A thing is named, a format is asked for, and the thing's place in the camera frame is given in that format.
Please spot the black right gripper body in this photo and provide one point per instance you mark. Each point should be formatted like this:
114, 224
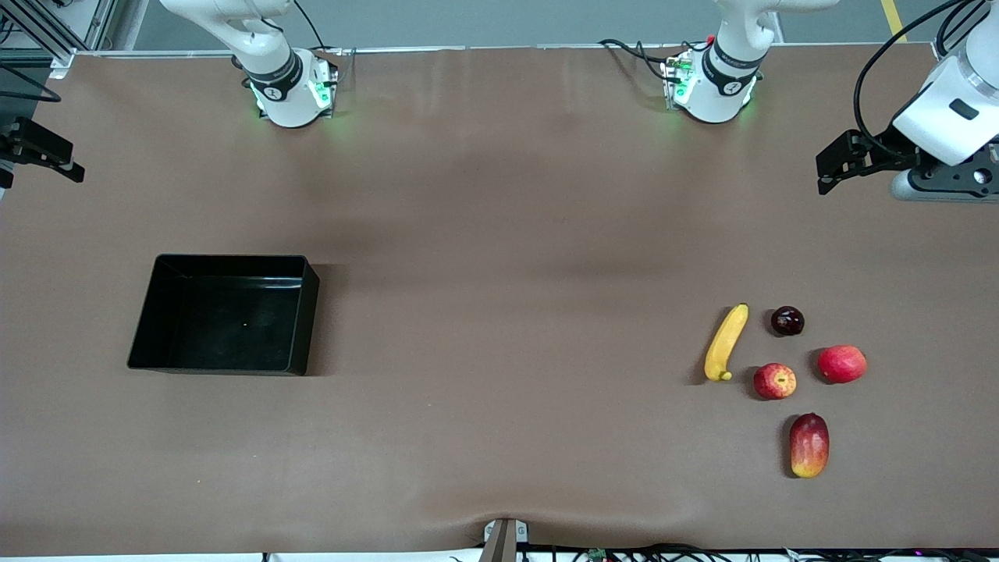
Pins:
17, 140

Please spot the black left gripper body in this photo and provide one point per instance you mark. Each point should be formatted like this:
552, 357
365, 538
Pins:
885, 145

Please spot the yellow banana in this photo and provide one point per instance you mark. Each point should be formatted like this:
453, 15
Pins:
726, 343

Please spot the red yellow apple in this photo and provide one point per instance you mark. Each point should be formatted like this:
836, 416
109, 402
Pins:
775, 381

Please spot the black plastic box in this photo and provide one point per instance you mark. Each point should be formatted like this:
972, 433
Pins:
226, 316

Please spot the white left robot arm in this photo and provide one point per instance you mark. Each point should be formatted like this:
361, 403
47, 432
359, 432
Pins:
722, 86

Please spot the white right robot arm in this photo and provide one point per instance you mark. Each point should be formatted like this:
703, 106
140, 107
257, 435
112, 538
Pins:
275, 86

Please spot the dark purple plum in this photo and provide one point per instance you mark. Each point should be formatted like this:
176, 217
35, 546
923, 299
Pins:
787, 321

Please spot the red peach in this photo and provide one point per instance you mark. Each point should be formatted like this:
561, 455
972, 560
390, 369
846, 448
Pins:
842, 364

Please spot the red yellow mango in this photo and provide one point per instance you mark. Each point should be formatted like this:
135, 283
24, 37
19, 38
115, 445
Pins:
809, 446

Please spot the metal table clamp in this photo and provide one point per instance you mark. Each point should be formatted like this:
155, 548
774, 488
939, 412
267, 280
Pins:
505, 537

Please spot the aluminium frame post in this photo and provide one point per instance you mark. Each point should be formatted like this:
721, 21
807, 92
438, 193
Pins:
47, 27
956, 27

